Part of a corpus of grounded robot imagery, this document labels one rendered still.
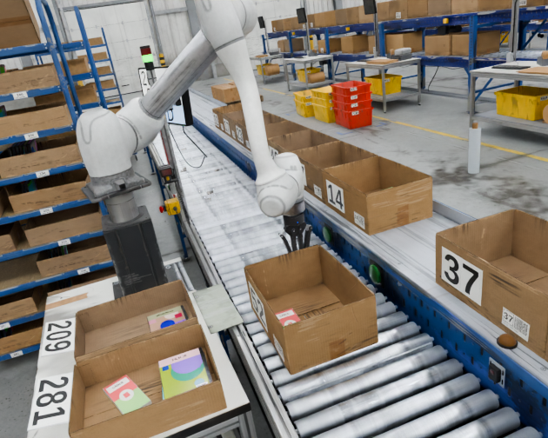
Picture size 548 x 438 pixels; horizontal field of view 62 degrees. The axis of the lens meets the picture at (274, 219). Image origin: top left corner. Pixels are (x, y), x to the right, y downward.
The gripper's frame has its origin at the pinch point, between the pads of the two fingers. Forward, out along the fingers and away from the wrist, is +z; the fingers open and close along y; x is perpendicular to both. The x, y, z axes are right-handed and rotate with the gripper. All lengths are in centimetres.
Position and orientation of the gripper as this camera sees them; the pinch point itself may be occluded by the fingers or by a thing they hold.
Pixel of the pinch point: (299, 262)
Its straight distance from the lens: 168.8
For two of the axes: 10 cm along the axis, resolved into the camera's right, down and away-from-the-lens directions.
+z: 1.5, 9.1, 3.9
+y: -9.3, 2.6, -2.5
